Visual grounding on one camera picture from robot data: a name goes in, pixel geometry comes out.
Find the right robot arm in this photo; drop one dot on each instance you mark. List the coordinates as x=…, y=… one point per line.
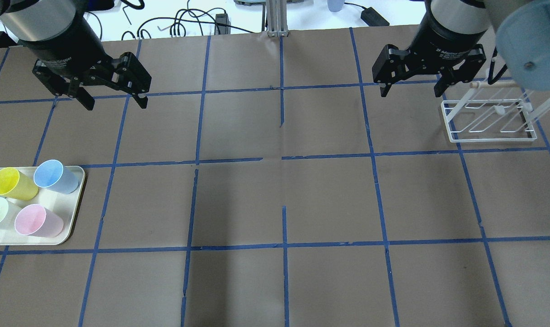
x=522, y=33

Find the light blue ikea cup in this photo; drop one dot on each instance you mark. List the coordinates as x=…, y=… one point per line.
x=55, y=176

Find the white wire cup rack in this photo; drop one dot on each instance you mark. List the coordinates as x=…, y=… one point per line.
x=498, y=112

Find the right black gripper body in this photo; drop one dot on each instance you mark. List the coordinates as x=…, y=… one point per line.
x=447, y=42

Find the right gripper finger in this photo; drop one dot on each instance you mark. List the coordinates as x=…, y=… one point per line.
x=385, y=86
x=445, y=81

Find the black power brick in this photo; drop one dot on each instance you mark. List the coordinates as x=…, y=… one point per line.
x=222, y=26

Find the yellow ikea cup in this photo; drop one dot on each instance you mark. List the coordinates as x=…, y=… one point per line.
x=16, y=185

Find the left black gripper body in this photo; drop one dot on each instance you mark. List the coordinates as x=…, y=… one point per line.
x=62, y=44

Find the aluminium frame post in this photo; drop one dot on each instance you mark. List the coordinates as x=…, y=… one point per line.
x=276, y=18

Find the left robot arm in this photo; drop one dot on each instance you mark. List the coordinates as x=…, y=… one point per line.
x=35, y=20

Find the black power adapter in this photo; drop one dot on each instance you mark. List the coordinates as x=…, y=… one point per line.
x=372, y=18

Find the pink ikea cup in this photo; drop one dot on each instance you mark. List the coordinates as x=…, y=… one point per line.
x=37, y=221

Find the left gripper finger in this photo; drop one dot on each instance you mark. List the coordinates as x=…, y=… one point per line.
x=141, y=100
x=84, y=98

